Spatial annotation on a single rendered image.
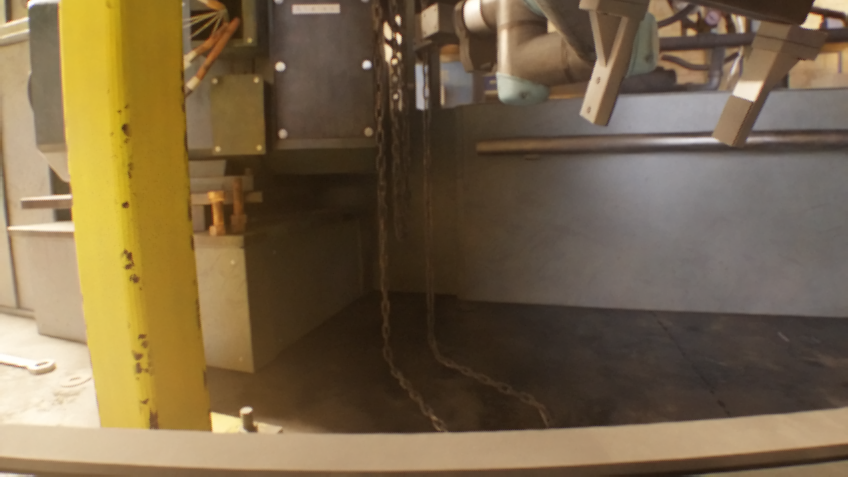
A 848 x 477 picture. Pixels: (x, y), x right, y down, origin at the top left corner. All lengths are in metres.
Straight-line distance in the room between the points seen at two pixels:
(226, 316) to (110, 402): 0.34
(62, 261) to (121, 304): 0.73
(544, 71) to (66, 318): 1.23
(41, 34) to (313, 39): 0.58
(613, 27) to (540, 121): 0.90
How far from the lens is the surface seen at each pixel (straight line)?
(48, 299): 1.39
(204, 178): 0.93
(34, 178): 1.54
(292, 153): 0.92
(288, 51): 0.93
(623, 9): 0.34
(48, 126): 1.15
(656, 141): 1.17
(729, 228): 1.33
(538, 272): 1.26
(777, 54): 0.43
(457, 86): 3.98
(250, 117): 0.86
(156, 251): 0.57
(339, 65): 0.90
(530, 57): 0.62
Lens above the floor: 0.39
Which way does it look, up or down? 5 degrees down
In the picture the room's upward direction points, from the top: 1 degrees counter-clockwise
